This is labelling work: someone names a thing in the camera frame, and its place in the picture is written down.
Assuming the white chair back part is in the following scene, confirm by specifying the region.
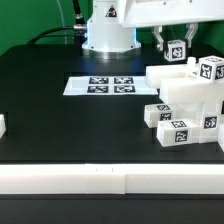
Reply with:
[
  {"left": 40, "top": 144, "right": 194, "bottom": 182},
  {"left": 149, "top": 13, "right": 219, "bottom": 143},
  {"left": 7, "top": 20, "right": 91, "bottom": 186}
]
[{"left": 145, "top": 57, "right": 224, "bottom": 104}]

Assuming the white block left edge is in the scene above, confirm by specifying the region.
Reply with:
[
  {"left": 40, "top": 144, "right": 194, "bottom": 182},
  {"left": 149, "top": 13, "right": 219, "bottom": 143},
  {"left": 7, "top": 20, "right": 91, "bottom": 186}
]
[{"left": 0, "top": 114, "right": 6, "bottom": 139}]

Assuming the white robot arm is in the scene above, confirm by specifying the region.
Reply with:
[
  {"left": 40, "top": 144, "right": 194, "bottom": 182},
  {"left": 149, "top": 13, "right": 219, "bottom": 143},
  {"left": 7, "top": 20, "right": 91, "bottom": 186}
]
[{"left": 82, "top": 0, "right": 224, "bottom": 58}]

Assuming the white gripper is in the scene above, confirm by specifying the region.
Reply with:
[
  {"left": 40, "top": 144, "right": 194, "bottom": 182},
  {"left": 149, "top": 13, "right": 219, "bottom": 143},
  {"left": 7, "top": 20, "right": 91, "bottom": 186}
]
[{"left": 117, "top": 0, "right": 224, "bottom": 52}]

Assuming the white tagged cube edge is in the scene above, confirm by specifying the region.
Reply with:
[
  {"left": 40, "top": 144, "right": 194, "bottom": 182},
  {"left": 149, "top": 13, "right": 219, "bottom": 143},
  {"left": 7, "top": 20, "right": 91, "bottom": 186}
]
[{"left": 197, "top": 55, "right": 224, "bottom": 83}]

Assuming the black cable on base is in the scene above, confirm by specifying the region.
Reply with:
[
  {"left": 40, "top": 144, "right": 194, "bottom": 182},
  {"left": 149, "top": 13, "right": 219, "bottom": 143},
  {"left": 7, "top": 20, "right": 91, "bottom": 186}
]
[{"left": 27, "top": 0, "right": 88, "bottom": 46}]

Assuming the white block right edge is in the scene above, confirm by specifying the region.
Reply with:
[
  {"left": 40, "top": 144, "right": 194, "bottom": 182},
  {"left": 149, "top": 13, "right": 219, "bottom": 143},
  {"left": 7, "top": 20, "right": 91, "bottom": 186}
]
[{"left": 218, "top": 124, "right": 224, "bottom": 152}]

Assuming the small white tagged cube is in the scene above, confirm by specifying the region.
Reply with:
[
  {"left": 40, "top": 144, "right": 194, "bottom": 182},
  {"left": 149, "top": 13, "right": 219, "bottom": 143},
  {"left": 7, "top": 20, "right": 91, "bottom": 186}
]
[{"left": 164, "top": 39, "right": 186, "bottom": 62}]

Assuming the white front rail wall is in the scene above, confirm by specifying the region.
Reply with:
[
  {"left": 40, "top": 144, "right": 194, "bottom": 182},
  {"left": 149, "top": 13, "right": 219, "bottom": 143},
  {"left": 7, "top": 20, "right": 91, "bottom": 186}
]
[{"left": 0, "top": 164, "right": 224, "bottom": 194}]

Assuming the white block edge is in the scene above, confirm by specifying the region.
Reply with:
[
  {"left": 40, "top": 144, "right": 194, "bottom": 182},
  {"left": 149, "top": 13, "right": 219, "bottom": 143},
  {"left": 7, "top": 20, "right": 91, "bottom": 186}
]
[
  {"left": 0, "top": 114, "right": 6, "bottom": 139},
  {"left": 218, "top": 124, "right": 224, "bottom": 152}
]

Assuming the white chair seat part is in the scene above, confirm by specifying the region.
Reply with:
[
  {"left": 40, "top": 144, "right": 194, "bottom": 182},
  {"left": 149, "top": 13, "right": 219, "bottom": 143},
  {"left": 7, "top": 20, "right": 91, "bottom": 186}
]
[{"left": 182, "top": 101, "right": 222, "bottom": 143}]

